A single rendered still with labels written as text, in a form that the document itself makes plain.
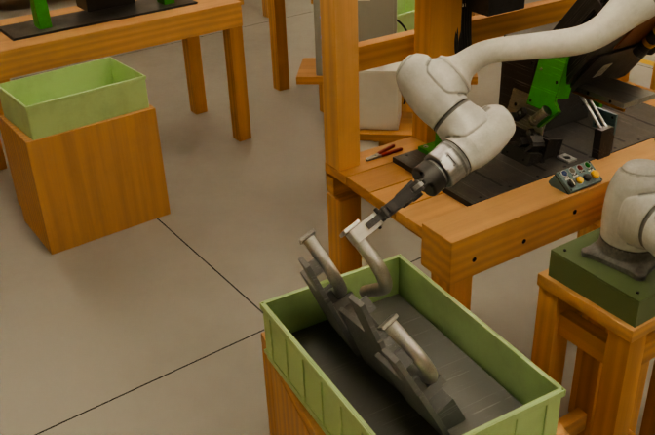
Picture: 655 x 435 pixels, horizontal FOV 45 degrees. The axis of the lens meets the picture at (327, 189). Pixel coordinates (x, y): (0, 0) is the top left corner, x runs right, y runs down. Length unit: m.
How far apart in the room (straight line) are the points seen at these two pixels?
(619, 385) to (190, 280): 2.19
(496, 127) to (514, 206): 0.82
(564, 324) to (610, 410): 0.25
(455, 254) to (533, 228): 0.31
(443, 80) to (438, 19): 1.08
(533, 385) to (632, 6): 0.84
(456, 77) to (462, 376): 0.70
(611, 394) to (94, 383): 1.98
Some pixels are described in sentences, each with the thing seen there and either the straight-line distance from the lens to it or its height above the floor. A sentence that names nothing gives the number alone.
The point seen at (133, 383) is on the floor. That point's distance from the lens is 3.30.
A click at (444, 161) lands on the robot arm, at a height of 1.38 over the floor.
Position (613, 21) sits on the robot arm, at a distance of 1.82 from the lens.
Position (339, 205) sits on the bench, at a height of 0.75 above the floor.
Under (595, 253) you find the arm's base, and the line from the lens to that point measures 2.23.
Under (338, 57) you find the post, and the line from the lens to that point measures 2.59.
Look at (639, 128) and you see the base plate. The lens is 3.16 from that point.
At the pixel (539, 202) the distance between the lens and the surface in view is 2.55.
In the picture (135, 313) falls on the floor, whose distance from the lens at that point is 3.67.
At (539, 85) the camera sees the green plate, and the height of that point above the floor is 1.14.
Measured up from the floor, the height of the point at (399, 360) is 1.13.
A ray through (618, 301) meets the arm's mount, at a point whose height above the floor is 0.90.
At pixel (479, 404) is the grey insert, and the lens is 1.86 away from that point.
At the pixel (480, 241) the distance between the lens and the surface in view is 2.38.
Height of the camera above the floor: 2.11
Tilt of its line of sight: 28 degrees down
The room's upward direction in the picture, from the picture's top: 2 degrees counter-clockwise
